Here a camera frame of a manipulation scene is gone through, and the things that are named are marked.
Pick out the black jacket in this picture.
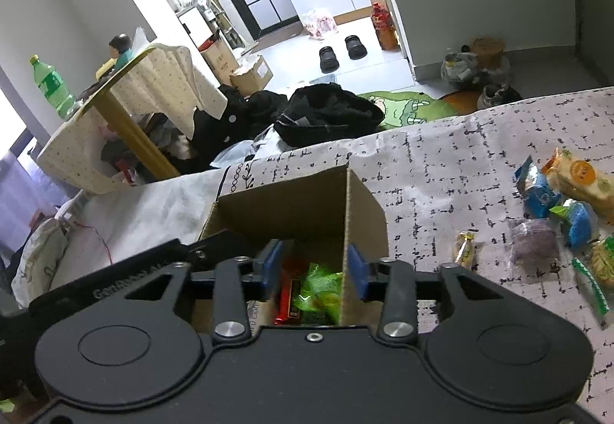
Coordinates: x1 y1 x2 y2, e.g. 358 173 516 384
189 85 289 168

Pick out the yellow wooden table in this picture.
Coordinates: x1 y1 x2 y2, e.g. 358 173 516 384
79 47 182 180

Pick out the purple snack packet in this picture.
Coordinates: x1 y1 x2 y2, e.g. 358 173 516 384
508 219 560 271

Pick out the grey plastic bag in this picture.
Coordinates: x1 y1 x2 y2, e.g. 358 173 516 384
441 50 480 86

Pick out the white power strip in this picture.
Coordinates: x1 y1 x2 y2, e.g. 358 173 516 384
55 194 92 218

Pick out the orange red snack packet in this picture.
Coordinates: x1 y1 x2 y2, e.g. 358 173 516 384
274 261 303 326

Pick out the plain white blanket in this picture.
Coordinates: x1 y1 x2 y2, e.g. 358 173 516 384
43 167 228 295

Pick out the orange cake snack packet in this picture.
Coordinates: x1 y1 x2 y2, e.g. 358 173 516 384
542 148 614 225

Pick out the dark-haired doll figure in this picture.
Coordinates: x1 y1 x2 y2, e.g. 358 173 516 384
108 34 135 72

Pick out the blue green-edged snack packet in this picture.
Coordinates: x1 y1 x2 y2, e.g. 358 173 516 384
549 199 600 248

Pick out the green rug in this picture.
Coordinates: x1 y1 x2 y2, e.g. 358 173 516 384
357 90 444 127

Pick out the cream cloth bag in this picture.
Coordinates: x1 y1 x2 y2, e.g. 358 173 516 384
12 217 73 305

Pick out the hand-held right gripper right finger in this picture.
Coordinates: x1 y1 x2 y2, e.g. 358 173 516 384
345 245 521 343

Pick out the open brown carton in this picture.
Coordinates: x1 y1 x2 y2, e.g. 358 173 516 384
229 55 274 96

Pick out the black bag on floor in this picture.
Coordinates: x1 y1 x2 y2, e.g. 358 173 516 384
273 84 385 149

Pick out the red cable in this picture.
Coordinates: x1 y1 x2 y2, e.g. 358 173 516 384
72 222 116 264

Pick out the brown woven pot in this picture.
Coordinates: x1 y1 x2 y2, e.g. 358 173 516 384
470 37 510 74

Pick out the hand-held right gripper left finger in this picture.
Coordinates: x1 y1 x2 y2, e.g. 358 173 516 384
122 239 285 342

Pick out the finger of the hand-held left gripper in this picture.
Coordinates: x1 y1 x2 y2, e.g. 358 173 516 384
185 228 264 272

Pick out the white small appliance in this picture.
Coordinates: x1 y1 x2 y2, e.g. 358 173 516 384
178 6 221 48

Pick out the green soda bottle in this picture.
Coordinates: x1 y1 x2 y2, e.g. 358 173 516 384
30 54 78 120

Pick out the brown cardboard box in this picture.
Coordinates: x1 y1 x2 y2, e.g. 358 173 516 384
199 165 390 333

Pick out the red orange bag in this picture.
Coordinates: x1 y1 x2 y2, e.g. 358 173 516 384
371 4 401 51

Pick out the green snack packet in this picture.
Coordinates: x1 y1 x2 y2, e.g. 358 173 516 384
292 262 343 324

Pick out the tall brown carton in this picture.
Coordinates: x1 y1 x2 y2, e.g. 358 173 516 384
200 40 241 84

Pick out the green-striped snack packet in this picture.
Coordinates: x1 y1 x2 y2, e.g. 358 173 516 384
571 236 614 320

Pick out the pink plastic bag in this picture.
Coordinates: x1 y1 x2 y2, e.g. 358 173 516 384
302 8 337 41

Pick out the small yellow-brown snack packet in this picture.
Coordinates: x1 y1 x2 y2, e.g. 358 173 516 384
453 232 480 268

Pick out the small table with cloth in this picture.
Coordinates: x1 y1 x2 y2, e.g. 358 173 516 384
37 44 228 194

